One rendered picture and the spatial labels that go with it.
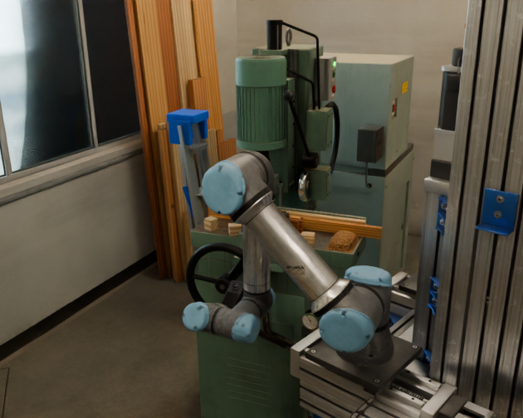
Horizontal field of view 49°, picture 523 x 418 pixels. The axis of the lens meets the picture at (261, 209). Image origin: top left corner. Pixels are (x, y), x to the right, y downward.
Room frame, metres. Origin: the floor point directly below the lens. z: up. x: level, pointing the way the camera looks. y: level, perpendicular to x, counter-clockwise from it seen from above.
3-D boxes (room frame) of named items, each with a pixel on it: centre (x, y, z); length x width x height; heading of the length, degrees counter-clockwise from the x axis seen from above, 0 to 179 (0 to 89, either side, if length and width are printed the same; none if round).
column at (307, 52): (2.27, -0.11, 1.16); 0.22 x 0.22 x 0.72; 68
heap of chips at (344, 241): (1.80, -0.28, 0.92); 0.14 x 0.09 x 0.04; 158
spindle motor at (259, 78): (2.00, 0.00, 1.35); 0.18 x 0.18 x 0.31
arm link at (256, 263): (1.41, 0.01, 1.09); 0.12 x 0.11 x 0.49; 64
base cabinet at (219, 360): (2.11, -0.05, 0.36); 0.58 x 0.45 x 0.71; 158
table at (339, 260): (1.87, -0.04, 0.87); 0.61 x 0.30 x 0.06; 68
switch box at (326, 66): (2.25, -0.25, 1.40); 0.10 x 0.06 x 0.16; 158
